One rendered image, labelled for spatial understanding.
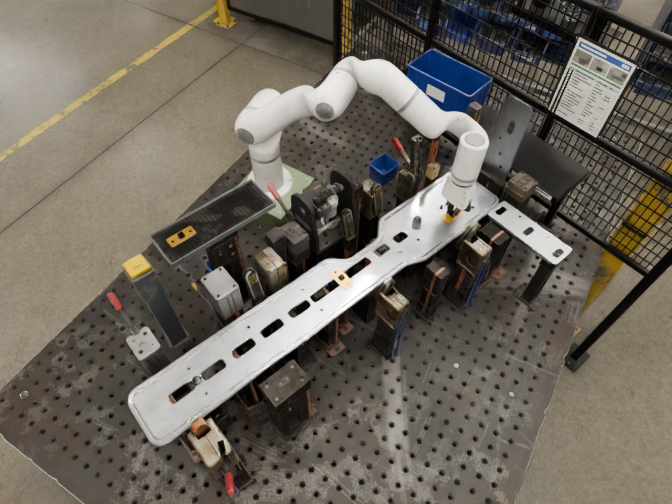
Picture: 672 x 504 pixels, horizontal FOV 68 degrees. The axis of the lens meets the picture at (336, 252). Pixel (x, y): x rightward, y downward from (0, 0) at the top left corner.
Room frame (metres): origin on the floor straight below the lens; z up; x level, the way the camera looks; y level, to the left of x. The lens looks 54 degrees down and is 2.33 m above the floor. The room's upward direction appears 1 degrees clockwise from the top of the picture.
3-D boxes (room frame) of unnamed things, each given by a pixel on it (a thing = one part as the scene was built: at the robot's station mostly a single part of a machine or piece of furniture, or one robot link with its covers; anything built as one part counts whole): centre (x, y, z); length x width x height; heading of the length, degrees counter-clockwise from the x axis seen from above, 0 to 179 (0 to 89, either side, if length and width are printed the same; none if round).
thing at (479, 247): (0.97, -0.46, 0.87); 0.12 x 0.09 x 0.35; 41
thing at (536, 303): (0.97, -0.74, 0.84); 0.11 x 0.06 x 0.29; 41
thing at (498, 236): (1.07, -0.55, 0.84); 0.11 x 0.10 x 0.28; 41
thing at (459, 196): (1.12, -0.40, 1.14); 0.10 x 0.07 x 0.11; 41
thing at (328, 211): (1.08, 0.04, 0.94); 0.18 x 0.13 x 0.49; 131
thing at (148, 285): (0.79, 0.57, 0.92); 0.08 x 0.08 x 0.44; 41
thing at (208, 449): (0.33, 0.31, 0.88); 0.15 x 0.11 x 0.36; 41
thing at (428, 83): (1.74, -0.45, 1.10); 0.30 x 0.17 x 0.13; 47
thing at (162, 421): (0.84, -0.01, 1.00); 1.38 x 0.22 x 0.02; 131
